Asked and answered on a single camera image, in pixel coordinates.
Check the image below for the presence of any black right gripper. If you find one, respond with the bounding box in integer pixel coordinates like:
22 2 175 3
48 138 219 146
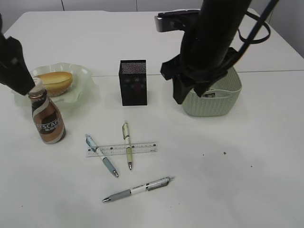
161 28 240 105

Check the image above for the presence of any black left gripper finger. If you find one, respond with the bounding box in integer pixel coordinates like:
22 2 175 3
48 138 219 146
0 35 35 95

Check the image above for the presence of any paper ball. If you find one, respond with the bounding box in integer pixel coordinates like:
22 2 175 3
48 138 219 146
202 92 217 98

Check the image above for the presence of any brown bread roll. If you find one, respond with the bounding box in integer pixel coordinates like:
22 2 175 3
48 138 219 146
35 71 73 97

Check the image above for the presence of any Nescafe coffee bottle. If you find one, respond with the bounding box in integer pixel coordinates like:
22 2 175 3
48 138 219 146
28 77 66 144

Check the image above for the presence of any clear plastic ruler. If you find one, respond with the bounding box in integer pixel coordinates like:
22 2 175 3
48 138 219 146
86 142 157 157

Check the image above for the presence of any white grey pen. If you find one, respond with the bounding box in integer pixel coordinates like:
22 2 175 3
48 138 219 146
102 176 175 202

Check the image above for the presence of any blue white pen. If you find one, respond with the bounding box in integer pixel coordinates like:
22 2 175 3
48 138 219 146
85 134 119 178

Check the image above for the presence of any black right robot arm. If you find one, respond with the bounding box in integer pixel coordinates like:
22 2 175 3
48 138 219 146
154 0 278 105

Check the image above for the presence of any light green woven basket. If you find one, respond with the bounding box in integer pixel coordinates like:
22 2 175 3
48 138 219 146
182 67 242 117

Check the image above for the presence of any black mesh pen holder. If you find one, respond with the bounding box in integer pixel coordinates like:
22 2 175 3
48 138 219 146
119 60 147 106

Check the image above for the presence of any pale green glass plate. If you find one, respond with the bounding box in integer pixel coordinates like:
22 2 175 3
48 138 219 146
11 62 93 118

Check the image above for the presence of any green cream pen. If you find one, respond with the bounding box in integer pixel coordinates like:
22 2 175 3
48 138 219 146
122 121 133 170

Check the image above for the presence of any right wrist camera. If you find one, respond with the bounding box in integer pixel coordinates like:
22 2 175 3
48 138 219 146
154 9 200 32

